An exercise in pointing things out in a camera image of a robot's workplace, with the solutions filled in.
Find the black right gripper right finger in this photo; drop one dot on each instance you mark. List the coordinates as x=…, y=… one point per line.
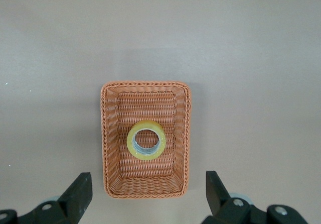
x=220, y=199

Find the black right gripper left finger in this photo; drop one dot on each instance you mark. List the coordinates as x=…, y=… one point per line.
x=75, y=199

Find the clear yellowish tape roll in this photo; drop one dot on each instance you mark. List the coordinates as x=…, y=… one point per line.
x=145, y=124

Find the brown wicker basket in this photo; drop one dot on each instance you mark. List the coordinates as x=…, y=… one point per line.
x=148, y=181

